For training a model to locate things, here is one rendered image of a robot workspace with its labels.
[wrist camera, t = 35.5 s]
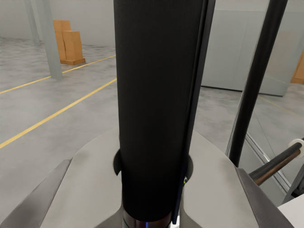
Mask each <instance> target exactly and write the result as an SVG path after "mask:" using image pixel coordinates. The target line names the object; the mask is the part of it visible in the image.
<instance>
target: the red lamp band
mask: <svg viewBox="0 0 304 228"><path fill-rule="evenodd" d="M173 209H174V204H173V207H172V209H171V211H170V212H169V213H168V214H167V215H166V216H165V217H163V218H161V219H159V220H156V221H142V220H138V219H136V218H134V217H132V216H131V215H130V214H129V213H128V212H127V211H126V209H125V208H124V205H123V218H124V220H125V222H126V223H127V225H128V226H129V227H130V228H165V227H166V226H167V225H168V224H169V222H170V221H171V218H172V215H173Z"/></svg>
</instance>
